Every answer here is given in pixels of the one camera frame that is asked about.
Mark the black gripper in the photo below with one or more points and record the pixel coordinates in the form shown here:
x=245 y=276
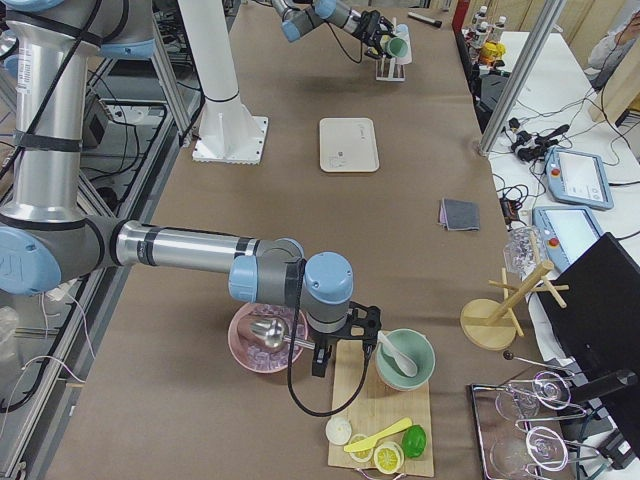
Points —
x=324 y=341
x=366 y=27

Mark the teach pendant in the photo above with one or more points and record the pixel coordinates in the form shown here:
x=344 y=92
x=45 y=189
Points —
x=567 y=232
x=579 y=178

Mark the green lime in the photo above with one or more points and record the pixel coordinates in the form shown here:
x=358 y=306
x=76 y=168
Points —
x=414 y=441

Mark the green cup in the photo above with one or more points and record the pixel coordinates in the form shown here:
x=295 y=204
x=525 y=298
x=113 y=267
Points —
x=398 y=49

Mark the clear plastic cup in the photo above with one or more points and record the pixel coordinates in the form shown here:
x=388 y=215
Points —
x=519 y=251

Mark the stacked lemon slices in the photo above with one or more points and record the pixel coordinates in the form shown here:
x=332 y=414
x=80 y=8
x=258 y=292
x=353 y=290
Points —
x=388 y=457

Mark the white plastic spoon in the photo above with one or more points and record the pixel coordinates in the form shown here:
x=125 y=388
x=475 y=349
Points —
x=405 y=364

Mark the metal ice scoop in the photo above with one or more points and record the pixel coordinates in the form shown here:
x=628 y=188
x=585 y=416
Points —
x=272 y=331

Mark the wooden mug tree stand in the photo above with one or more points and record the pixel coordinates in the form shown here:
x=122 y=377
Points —
x=493 y=325

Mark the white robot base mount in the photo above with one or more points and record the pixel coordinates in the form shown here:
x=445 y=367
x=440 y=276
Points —
x=227 y=132

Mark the cream rabbit tray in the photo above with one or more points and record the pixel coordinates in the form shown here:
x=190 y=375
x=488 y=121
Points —
x=348 y=145

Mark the yellow plastic knife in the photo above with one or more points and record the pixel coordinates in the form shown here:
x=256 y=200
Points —
x=371 y=441

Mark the upper teach pendant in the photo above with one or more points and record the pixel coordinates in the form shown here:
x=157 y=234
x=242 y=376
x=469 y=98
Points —
x=579 y=178

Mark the lower teach pendant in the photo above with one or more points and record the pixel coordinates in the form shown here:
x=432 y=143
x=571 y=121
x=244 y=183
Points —
x=567 y=232

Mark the aluminium frame post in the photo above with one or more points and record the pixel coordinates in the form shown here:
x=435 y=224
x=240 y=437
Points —
x=527 y=58

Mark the pink bowl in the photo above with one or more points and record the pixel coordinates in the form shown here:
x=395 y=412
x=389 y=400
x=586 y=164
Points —
x=245 y=346

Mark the black marker pen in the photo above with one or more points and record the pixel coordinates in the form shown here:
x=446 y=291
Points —
x=424 y=19

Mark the grey folded cloth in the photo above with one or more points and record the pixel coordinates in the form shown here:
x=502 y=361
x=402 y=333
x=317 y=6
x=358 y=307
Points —
x=461 y=215

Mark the white wire cup rack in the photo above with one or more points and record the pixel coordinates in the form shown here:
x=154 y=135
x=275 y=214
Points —
x=388 y=70

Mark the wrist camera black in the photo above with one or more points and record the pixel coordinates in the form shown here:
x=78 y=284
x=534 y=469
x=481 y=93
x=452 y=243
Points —
x=362 y=324

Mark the single lemon slice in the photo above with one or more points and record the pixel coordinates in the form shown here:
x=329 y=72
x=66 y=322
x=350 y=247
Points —
x=362 y=456

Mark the bamboo cutting board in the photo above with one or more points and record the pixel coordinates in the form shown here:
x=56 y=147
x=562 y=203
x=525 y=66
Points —
x=378 y=406

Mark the black monitor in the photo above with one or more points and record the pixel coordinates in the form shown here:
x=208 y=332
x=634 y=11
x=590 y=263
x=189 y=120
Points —
x=599 y=327

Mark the white toy bun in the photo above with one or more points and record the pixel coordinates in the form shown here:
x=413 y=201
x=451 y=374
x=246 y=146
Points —
x=338 y=431

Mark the black glass rack tray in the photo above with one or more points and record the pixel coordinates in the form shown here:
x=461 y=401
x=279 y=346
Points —
x=535 y=428

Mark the purple cloth underneath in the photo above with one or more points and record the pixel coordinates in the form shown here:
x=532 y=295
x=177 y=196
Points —
x=442 y=214

